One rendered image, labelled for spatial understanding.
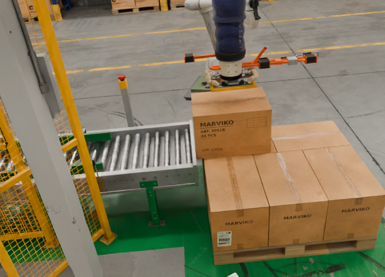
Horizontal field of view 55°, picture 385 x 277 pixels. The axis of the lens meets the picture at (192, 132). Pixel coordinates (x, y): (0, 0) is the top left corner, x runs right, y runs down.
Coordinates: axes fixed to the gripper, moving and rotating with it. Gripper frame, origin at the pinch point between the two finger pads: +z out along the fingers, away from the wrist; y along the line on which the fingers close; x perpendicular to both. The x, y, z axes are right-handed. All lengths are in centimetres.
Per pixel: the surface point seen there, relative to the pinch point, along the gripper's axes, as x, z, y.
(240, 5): 19.1, 31.9, -12.0
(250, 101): 11, 27, 64
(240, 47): 19.3, 30.9, 17.2
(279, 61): -10.3, 25.4, 33.2
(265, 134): 3, 42, 86
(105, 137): 137, -1, 100
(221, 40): 32.8, 29.1, 11.8
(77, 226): 131, 130, 76
